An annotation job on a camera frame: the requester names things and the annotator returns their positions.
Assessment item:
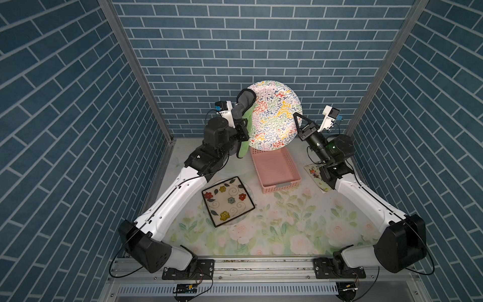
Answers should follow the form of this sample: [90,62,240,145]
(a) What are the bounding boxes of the square floral plate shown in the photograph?
[201,176,255,228]

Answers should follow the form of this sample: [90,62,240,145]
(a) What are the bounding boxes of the aluminium rail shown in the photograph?
[108,256,420,283]

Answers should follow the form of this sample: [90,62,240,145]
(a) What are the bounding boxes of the round colourful patterned plate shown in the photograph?
[249,81,303,152]

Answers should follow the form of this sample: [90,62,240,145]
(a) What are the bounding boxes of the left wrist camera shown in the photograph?
[215,101,235,128]

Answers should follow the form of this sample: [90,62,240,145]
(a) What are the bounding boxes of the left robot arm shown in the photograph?
[118,117,249,273]

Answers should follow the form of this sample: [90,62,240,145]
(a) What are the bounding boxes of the left circuit board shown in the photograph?
[174,284,198,296]

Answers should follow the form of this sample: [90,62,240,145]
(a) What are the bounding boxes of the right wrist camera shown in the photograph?
[318,105,340,133]

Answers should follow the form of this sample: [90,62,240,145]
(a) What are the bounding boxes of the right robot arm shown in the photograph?
[293,109,430,279]

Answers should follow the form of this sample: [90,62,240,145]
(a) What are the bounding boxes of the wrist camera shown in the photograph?
[318,105,340,133]
[215,101,235,128]

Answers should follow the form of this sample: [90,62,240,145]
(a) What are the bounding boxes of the pink plastic basket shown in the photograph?
[250,147,301,194]

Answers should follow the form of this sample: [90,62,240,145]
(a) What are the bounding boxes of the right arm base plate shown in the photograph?
[313,251,367,279]

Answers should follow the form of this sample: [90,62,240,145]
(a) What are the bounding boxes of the floral table mat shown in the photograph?
[164,140,381,256]

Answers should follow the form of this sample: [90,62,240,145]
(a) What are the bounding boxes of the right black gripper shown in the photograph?
[295,116,331,168]

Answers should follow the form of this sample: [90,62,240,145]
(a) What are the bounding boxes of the green grey microfibre cloth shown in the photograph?
[231,88,257,159]

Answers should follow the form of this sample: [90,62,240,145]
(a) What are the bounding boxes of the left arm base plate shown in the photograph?
[162,246,215,281]

